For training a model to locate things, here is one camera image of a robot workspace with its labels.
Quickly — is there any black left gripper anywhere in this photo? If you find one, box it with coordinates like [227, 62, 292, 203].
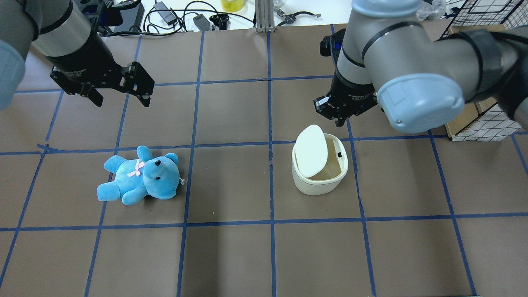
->
[49, 35, 155, 108]

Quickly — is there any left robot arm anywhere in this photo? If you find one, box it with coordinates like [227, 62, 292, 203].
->
[0, 0, 154, 109]

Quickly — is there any aluminium frame post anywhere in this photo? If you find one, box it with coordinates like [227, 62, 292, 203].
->
[255, 0, 276, 33]

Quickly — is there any blue teddy bear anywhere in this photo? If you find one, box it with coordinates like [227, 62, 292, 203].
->
[97, 146, 185, 205]

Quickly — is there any white trash can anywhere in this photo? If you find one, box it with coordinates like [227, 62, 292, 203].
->
[291, 125, 349, 196]

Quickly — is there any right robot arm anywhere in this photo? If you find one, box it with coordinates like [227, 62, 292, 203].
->
[313, 0, 527, 134]

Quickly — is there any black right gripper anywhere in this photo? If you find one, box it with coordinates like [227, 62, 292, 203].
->
[313, 73, 378, 127]

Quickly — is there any wire basket with checked cloth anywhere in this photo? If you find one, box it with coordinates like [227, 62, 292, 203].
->
[442, 0, 528, 142]

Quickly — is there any plastic bag with black parts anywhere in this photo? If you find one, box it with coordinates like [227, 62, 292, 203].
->
[416, 0, 447, 21]

